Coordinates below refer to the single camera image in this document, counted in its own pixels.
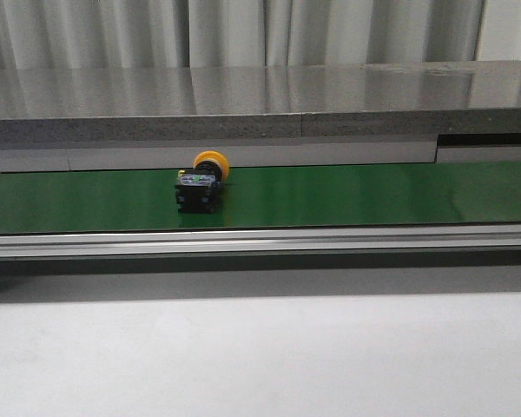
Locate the yellow black push button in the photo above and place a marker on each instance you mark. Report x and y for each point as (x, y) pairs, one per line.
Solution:
(198, 189)

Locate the green conveyor belt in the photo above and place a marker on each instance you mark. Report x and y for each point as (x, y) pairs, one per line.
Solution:
(306, 196)

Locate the dark granite countertop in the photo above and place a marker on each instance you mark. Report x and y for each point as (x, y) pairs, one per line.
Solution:
(63, 108)

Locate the white pleated curtain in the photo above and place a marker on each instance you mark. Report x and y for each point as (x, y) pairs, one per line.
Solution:
(168, 34)

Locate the aluminium conveyor side rail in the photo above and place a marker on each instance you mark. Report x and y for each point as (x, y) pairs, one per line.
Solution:
(259, 241)

